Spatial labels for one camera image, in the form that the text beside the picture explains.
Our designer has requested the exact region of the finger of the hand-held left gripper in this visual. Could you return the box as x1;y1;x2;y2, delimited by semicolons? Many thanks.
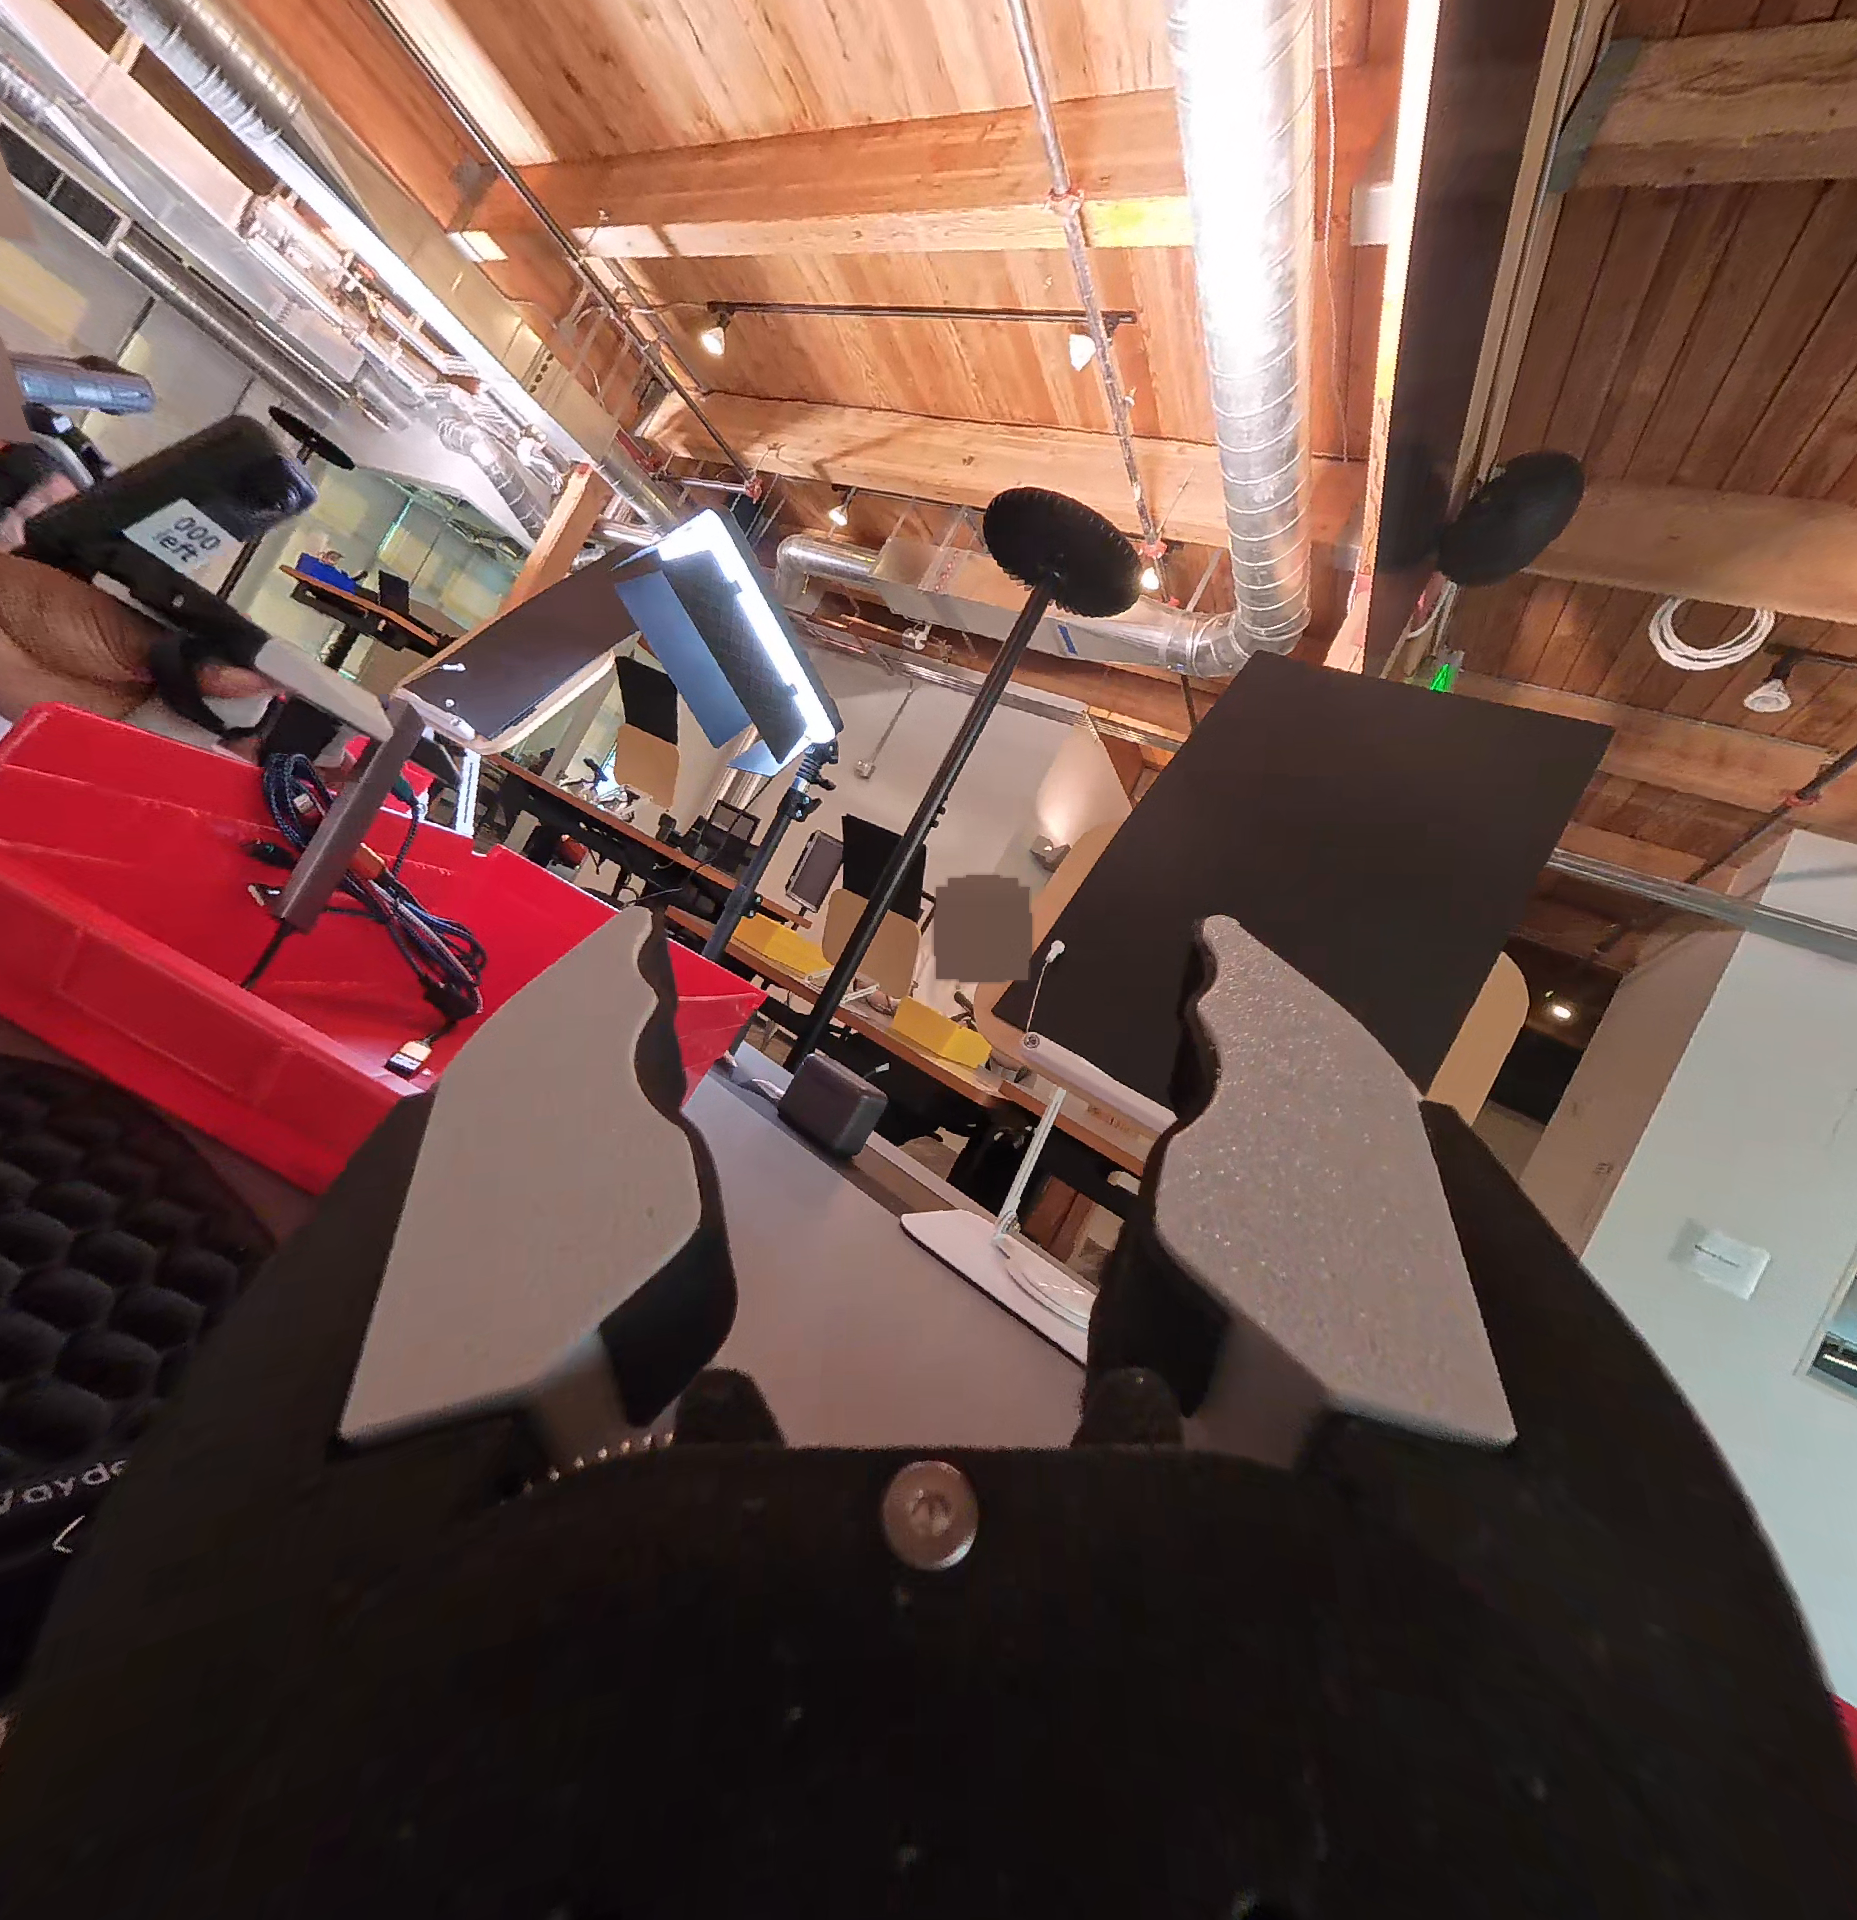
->
256;638;400;749

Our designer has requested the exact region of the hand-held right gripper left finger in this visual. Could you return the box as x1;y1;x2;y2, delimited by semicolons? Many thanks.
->
334;905;740;1450

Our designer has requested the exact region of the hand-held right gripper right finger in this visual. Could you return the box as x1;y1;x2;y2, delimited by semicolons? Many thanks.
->
1084;915;1522;1470

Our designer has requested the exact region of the grey usb hub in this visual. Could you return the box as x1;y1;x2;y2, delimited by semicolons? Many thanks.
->
273;703;427;925

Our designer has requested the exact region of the black usb cable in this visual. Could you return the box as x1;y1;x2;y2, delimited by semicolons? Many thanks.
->
382;975;487;1087

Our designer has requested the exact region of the red plastic bin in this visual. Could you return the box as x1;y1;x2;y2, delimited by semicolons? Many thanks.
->
0;703;769;1191

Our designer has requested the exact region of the person's left hand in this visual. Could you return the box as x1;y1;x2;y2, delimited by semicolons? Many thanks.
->
0;545;274;741

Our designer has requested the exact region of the white edged black panel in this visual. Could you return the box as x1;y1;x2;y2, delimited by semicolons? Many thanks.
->
392;547;649;761

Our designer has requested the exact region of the white stand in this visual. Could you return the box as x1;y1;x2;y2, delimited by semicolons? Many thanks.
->
898;937;1184;1364

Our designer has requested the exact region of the grey box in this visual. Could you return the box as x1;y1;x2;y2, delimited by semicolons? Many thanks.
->
778;1051;888;1160

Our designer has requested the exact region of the black board wooden edge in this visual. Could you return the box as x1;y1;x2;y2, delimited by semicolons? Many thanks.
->
989;653;1617;1131

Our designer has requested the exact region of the white paper sign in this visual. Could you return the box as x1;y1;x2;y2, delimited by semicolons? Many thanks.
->
1671;1219;1773;1302

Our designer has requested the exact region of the led panel light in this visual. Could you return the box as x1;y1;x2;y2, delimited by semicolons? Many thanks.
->
612;506;846;970

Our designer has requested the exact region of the black honeycomb cushion pad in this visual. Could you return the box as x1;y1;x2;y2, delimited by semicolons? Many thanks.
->
0;1051;292;1705

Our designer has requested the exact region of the black pole with disc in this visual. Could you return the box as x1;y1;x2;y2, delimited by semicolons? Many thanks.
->
783;484;1144;1075

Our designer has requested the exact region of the black round speaker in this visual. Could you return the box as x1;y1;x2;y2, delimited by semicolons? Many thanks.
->
1440;451;1587;591

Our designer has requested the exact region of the blue braided cable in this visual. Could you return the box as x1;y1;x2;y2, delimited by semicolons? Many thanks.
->
261;751;493;1039

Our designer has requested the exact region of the white cable coil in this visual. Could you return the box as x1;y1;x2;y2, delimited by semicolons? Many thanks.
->
1649;595;1778;673

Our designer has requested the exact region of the silver ventilation duct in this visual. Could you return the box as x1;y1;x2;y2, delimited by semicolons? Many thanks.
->
775;0;1326;685

